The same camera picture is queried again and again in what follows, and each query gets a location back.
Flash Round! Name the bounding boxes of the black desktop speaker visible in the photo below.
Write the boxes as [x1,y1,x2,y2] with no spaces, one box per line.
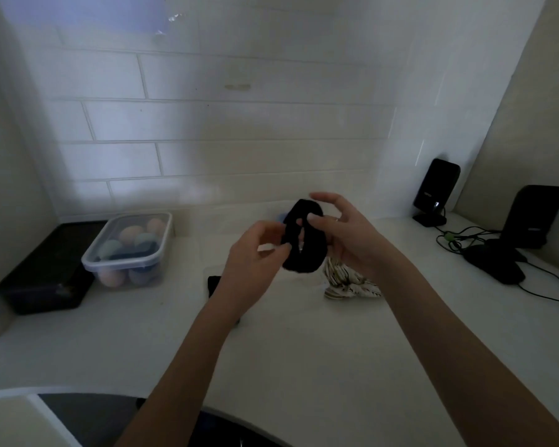
[412,158,461,228]
[486,184,559,264]

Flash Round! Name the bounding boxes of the person's left forearm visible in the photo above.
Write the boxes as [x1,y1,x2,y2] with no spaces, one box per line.
[116,297,243,447]

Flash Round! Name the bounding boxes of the black mouse cable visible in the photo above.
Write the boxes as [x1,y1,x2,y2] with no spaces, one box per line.
[517,261,559,305]

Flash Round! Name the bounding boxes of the white cabinet frame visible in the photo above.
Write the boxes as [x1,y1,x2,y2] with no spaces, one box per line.
[0,388,83,447]

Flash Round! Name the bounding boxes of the pile of pastel makeup sponges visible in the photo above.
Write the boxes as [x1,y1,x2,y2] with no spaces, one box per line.
[95,218,168,288]

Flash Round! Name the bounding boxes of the person's right hand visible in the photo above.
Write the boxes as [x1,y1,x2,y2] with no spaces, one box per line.
[307,192,401,287]

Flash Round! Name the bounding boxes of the black computer mouse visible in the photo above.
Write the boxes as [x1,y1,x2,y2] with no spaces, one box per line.
[462,244,526,284]

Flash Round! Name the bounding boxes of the person's right forearm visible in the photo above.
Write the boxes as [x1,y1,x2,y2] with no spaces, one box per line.
[377,255,559,447]

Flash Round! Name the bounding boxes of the clear lidded sponge container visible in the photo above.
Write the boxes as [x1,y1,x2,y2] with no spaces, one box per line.
[81,212,173,289]

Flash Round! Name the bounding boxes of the white patterned scrunchie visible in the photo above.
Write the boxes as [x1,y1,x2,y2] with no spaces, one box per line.
[324,256,383,301]

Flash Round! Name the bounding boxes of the person's left hand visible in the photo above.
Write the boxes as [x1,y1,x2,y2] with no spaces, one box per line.
[209,220,292,324]

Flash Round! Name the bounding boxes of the black tray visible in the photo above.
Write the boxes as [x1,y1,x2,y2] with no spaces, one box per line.
[0,220,109,316]

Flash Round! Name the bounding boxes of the pale paper sheet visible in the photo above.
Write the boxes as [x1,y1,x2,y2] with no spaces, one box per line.
[0,0,168,35]

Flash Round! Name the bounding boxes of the person's dark clothing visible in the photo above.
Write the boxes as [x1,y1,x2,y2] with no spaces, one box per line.
[37,393,294,447]

